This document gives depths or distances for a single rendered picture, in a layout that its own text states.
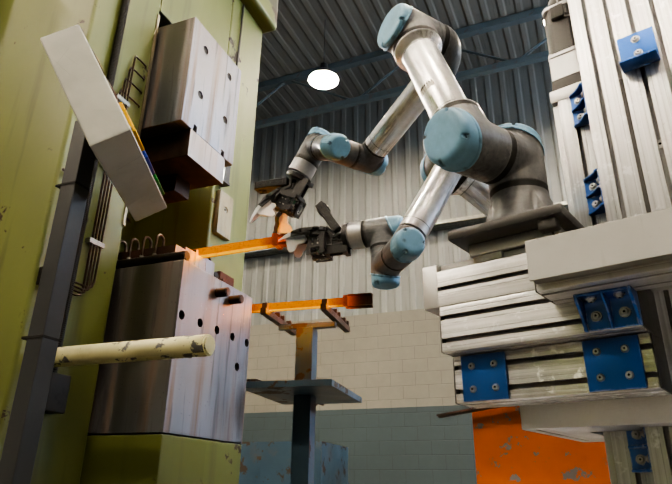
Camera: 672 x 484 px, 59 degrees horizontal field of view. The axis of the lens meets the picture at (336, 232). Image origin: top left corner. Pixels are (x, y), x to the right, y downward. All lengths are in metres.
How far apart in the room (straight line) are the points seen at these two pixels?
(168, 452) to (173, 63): 1.17
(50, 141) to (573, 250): 1.30
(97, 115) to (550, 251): 0.84
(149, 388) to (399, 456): 7.98
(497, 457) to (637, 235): 4.12
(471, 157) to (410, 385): 8.41
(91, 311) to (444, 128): 1.01
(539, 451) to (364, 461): 4.99
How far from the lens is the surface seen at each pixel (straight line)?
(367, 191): 10.76
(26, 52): 2.04
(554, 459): 4.96
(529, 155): 1.26
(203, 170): 1.95
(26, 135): 1.82
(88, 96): 1.25
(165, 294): 1.66
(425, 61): 1.38
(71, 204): 1.32
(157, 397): 1.60
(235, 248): 1.77
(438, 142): 1.19
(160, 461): 1.57
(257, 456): 5.55
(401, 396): 9.50
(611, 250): 0.98
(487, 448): 5.02
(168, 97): 1.97
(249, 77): 2.69
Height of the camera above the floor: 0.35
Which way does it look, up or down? 23 degrees up
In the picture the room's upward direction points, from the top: 1 degrees clockwise
